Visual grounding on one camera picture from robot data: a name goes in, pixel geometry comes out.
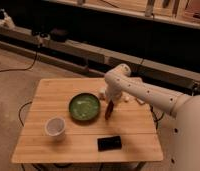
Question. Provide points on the red chili pepper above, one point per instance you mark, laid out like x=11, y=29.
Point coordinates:
x=109, y=110

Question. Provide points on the white figure on ledge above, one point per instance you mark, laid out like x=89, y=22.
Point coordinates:
x=7, y=20

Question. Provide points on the dark device on ledge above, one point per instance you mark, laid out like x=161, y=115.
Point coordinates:
x=59, y=35

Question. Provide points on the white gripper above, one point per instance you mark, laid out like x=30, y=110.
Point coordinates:
x=113, y=94

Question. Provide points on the white plastic cup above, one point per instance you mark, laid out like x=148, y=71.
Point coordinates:
x=55, y=128

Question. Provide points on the black rectangular box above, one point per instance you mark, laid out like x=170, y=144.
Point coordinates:
x=109, y=143

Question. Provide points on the white squeeze bottle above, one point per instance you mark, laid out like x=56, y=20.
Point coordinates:
x=102, y=95

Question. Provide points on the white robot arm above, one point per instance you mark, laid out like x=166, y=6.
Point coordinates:
x=183, y=107

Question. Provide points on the green bowl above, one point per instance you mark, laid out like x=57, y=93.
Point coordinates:
x=84, y=107

